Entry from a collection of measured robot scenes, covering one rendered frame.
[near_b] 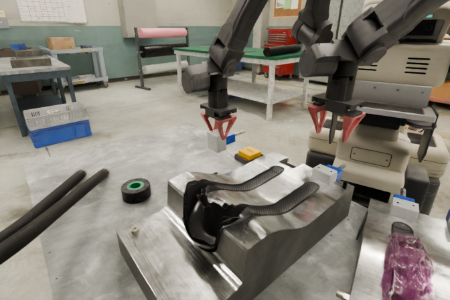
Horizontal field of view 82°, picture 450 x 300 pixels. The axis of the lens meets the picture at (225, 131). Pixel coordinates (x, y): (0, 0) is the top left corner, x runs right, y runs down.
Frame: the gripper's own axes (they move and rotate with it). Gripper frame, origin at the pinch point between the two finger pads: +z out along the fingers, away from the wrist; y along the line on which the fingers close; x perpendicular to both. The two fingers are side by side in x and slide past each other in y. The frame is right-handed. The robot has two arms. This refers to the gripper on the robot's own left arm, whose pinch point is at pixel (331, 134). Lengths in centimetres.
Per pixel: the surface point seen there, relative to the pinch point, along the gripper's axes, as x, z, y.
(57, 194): -55, 17, -42
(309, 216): -15.6, 13.0, 6.0
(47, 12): 32, -46, -641
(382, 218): -0.1, 15.5, 15.3
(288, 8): 522, -72, -422
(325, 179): -2.5, 11.0, 1.7
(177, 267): -42.5, 15.7, -2.5
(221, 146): -13.2, 9.3, -26.6
